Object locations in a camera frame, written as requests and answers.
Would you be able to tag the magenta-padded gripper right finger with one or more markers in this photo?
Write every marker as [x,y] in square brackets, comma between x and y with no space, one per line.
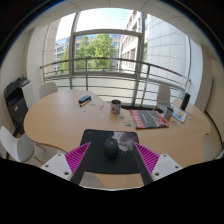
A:
[165,165]

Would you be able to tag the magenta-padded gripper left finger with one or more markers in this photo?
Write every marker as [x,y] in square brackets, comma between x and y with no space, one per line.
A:
[58,165]

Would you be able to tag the black computer mouse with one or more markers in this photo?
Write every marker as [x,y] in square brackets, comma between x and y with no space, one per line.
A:
[111,149]

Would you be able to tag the black printed mouse pad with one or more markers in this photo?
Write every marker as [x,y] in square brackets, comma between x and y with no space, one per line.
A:
[100,160]

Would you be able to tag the white chair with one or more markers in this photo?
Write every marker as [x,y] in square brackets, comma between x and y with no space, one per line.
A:
[163,95]
[47,89]
[16,145]

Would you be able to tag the red magazine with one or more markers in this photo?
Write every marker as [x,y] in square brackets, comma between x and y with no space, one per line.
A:
[148,119]

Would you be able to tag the printed cup with white rim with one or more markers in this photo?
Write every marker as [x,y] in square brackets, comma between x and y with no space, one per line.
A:
[168,114]

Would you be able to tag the white and blue booklet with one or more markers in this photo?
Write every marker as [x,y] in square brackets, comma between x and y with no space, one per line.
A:
[180,115]

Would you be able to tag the black cylindrical speaker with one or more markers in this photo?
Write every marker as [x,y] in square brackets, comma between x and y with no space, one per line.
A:
[185,101]

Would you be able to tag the black and blue stapler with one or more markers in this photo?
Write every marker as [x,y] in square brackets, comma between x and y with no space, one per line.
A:
[84,100]

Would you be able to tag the printed cup with dark rim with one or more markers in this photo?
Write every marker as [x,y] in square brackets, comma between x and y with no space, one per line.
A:
[116,107]

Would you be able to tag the black and white printer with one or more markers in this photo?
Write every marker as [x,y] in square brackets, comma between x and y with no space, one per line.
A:
[16,101]

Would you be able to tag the metal balcony railing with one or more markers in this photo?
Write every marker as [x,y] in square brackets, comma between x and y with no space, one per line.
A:
[110,59]

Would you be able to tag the green tree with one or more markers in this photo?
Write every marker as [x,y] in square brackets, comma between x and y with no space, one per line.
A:
[96,50]

